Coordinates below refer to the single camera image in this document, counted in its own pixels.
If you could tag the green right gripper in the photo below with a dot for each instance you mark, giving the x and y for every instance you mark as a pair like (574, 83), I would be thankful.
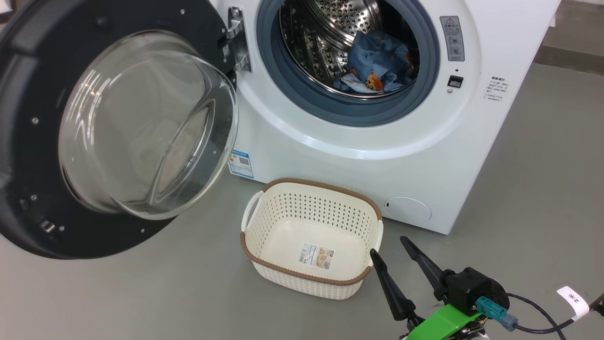
(443, 323)

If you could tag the blue garment small cartoon prints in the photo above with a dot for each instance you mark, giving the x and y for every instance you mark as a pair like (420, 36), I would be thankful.
(377, 52)

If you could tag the black round washer door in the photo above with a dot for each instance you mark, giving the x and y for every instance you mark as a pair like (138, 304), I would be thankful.
(28, 165)

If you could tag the white front-load washing machine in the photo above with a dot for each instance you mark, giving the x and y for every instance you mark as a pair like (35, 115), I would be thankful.
(330, 156)

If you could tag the black door latch socket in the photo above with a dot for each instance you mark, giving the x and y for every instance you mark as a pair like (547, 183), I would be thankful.
(455, 81)

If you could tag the perforated steel washer drum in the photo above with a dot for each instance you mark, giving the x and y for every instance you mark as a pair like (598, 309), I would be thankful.
(311, 47)

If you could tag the metal washer door hinge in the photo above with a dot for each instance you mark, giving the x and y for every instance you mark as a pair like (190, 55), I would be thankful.
(238, 42)

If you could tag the round white filter cover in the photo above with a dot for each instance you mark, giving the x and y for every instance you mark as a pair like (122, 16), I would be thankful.
(408, 210)

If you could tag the paper product sticker in basket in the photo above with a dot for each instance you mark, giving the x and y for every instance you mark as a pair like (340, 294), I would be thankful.
(316, 256)

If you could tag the white perforated laundry basket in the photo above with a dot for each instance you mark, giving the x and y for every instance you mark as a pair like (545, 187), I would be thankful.
(283, 208)

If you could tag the blue energy label sticker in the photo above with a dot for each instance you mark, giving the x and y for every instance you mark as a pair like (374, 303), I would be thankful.
(241, 164)

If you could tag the grey warning label sticker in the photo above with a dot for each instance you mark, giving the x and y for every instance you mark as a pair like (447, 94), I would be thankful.
(452, 38)

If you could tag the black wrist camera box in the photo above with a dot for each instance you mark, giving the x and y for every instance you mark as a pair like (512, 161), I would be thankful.
(472, 288)

